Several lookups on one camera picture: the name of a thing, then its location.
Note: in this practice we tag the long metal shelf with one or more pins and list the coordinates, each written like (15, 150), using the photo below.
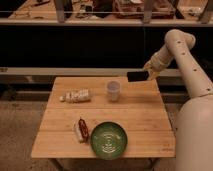
(100, 13)

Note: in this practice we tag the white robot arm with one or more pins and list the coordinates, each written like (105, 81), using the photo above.
(194, 135)

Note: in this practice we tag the green round plate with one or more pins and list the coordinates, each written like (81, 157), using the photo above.
(108, 141)

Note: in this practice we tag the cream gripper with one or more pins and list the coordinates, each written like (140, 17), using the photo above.
(154, 66)

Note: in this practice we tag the black eraser block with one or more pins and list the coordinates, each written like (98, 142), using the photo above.
(137, 76)

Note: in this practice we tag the pink tray on shelf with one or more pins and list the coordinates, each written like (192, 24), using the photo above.
(135, 9)

